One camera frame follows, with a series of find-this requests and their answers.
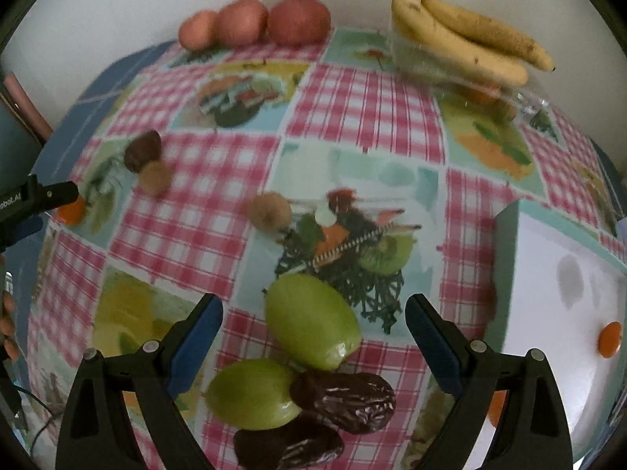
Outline dark brown dried date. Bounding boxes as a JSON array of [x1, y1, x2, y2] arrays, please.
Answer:
[[233, 421, 345, 470], [289, 371, 397, 436]]

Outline dark brown round fruit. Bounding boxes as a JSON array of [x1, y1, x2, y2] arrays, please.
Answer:
[[123, 130, 163, 174]]

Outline blue plaid tablecloth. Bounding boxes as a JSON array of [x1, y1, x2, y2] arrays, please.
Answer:
[[14, 42, 172, 304]]

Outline large green jujube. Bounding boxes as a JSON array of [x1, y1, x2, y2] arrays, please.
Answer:
[[265, 273, 363, 372]]

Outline pink checkered printed tablecloth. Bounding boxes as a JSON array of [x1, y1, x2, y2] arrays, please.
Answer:
[[27, 27, 620, 470]]

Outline small red apple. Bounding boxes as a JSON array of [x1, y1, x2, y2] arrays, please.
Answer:
[[178, 10, 219, 51]]

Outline black cable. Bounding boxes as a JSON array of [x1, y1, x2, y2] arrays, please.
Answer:
[[12, 382, 60, 451]]

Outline medium red apple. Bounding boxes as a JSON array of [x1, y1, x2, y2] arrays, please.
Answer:
[[216, 0, 269, 47]]

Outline clear plastic bag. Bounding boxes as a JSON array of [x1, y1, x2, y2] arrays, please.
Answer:
[[389, 14, 552, 123]]

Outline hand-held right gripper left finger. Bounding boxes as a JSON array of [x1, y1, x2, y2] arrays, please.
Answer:
[[55, 293, 225, 470]]

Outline person's left hand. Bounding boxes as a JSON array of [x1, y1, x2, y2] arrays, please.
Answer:
[[0, 290, 19, 360]]

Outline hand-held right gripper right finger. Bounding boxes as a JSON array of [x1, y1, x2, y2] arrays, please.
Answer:
[[404, 293, 574, 470]]

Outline white tray with teal rim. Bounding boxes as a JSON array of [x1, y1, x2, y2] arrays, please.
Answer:
[[485, 199, 627, 466]]

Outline small mandarin orange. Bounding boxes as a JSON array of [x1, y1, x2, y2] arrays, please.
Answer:
[[598, 322, 624, 358], [487, 390, 505, 427], [53, 195, 88, 226]]

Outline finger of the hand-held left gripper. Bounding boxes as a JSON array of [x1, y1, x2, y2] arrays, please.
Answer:
[[2, 214, 46, 248], [28, 174, 81, 214]]

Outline yellow banana bunch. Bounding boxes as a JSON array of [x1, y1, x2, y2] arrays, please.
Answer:
[[390, 0, 556, 86]]

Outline large red apple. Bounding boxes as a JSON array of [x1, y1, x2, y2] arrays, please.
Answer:
[[267, 0, 332, 46]]

